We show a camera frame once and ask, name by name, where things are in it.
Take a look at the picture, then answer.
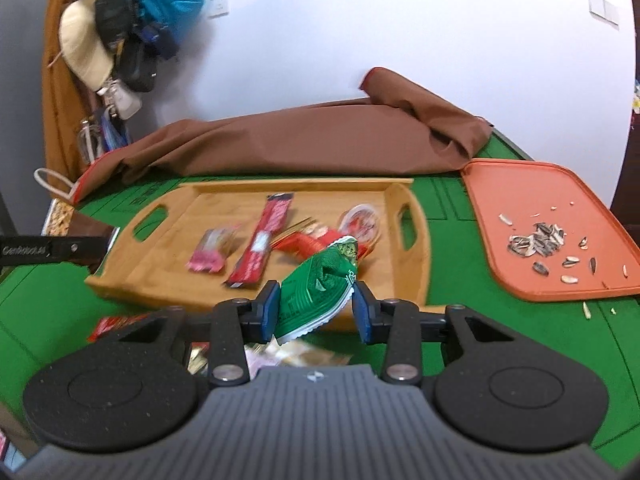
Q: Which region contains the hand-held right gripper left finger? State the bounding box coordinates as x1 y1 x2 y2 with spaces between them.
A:
87 280 281 387

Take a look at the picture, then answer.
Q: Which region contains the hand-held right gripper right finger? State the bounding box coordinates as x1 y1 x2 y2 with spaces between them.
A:
352 282 531 387

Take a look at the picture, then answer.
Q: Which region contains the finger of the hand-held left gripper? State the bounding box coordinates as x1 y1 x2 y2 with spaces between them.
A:
65 236 110 266

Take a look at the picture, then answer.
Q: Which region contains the brown peanut snack packet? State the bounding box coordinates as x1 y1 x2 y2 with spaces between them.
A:
74 212 121 273

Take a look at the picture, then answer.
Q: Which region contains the green snack packet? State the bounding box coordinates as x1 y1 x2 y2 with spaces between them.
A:
272 236 362 345

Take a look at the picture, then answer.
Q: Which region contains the beige snack packet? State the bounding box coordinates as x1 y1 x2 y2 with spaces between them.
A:
250 341 351 377

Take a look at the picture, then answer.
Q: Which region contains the long red stick packet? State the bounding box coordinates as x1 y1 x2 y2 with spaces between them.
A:
226 192 296 290

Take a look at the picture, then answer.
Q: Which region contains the red snack bag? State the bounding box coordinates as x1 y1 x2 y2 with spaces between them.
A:
272 225 381 266

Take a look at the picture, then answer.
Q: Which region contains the red and brown chocolate packet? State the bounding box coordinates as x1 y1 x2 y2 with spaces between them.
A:
90 314 168 342

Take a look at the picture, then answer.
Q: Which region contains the pink snack packet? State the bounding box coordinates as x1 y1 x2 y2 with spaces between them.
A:
187 225 241 275

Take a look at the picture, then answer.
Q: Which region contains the red biscuit packet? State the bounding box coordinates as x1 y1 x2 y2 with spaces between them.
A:
189 342 211 375

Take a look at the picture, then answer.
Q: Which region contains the clear jelly cup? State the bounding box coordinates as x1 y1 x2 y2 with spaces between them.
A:
339 204 385 251

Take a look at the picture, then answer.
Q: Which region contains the wooden tray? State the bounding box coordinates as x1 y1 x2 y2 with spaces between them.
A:
85 177 433 333

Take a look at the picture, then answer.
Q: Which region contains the blue striped bag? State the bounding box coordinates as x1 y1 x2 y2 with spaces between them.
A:
97 110 131 153

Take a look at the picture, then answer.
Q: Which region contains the small white handbag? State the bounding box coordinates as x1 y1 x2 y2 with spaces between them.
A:
97 79 143 120

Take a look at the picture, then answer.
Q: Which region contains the brown cloth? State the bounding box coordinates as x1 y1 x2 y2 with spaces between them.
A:
70 66 493 206

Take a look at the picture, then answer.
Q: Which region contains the orange plastic tray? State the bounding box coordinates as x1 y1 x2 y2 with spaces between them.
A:
460 158 640 303

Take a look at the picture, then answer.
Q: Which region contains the black bag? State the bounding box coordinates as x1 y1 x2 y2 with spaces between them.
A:
116 35 158 93
94 0 136 51

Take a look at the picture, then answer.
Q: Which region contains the pile of sunflower seeds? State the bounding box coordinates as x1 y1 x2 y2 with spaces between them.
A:
497 202 628 286

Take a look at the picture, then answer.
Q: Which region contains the beige sun hat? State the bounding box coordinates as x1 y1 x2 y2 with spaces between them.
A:
59 0 116 92

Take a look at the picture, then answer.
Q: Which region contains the dark door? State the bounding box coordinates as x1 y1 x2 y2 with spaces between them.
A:
611 80 640 211

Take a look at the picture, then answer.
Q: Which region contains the paper bag with white handles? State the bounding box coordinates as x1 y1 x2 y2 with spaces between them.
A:
34 167 81 238

